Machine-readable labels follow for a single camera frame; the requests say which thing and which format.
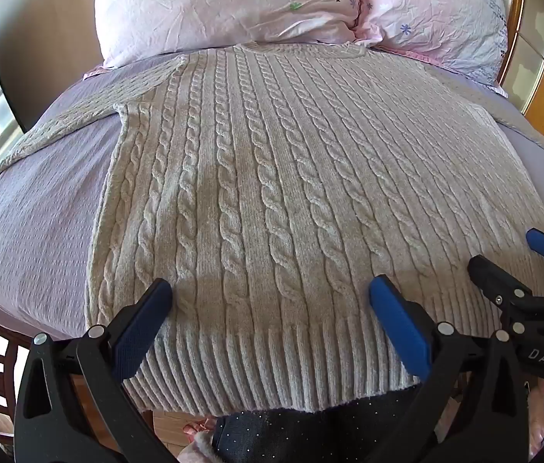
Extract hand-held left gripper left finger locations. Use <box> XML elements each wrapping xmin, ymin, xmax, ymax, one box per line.
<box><xmin>14</xmin><ymin>277</ymin><xmax>173</xmax><ymax>463</ymax></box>

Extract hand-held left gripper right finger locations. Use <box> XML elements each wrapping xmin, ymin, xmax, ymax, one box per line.
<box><xmin>369</xmin><ymin>274</ymin><xmax>531</xmax><ymax>463</ymax></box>

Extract beige cable knit sweater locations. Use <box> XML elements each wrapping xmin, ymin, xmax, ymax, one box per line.
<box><xmin>0</xmin><ymin>42</ymin><xmax>544</xmax><ymax>416</ymax></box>

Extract person's right hand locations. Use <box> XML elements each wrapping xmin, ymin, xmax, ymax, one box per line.
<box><xmin>528</xmin><ymin>379</ymin><xmax>544</xmax><ymax>461</ymax></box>

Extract person's dark dotted pants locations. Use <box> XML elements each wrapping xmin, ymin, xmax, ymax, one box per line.
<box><xmin>211</xmin><ymin>386</ymin><xmax>446</xmax><ymax>463</ymax></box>

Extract pink fuzzy slipper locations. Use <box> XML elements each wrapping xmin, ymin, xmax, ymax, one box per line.
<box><xmin>175</xmin><ymin>419</ymin><xmax>222</xmax><ymax>463</ymax></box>

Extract lavender bed sheet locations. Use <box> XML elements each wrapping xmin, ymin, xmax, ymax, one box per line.
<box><xmin>0</xmin><ymin>53</ymin><xmax>544</xmax><ymax>344</ymax></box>

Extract pink floral pillow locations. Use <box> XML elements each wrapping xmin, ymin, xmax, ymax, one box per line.
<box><xmin>93</xmin><ymin>0</ymin><xmax>367</xmax><ymax>70</ymax></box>
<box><xmin>353</xmin><ymin>0</ymin><xmax>510</xmax><ymax>96</ymax></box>

